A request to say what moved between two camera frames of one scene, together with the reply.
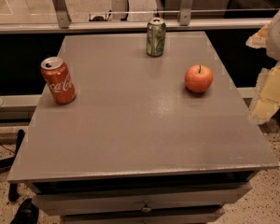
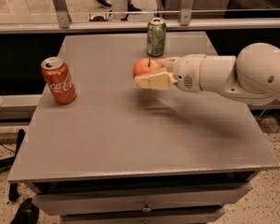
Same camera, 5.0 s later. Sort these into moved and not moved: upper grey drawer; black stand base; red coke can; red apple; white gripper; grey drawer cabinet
Moved: red apple; white gripper
Not moved: upper grey drawer; grey drawer cabinet; black stand base; red coke can
